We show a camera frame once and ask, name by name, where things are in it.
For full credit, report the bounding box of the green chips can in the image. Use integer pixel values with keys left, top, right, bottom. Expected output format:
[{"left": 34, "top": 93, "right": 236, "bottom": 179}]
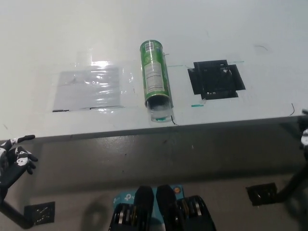
[{"left": 139, "top": 39, "right": 175, "bottom": 108}]

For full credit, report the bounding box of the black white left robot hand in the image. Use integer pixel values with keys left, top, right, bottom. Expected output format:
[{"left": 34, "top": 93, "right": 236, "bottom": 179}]
[{"left": 0, "top": 134, "right": 39, "bottom": 193}]

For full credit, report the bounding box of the clear plastic sheet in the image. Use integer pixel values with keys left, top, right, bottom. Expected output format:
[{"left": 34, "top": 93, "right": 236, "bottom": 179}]
[{"left": 52, "top": 66, "right": 126, "bottom": 112}]

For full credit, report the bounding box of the black tape square patch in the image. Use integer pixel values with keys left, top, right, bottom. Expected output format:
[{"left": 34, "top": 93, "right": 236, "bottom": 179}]
[{"left": 187, "top": 58, "right": 246, "bottom": 101}]

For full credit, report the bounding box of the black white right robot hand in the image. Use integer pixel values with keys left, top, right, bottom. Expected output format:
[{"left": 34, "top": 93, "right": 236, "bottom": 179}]
[{"left": 298, "top": 109, "right": 308, "bottom": 156}]

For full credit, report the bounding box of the black floor tape patch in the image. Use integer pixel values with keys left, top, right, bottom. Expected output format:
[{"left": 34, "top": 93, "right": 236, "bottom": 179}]
[
  {"left": 24, "top": 201, "right": 56, "bottom": 226},
  {"left": 245, "top": 182, "right": 279, "bottom": 206}
]

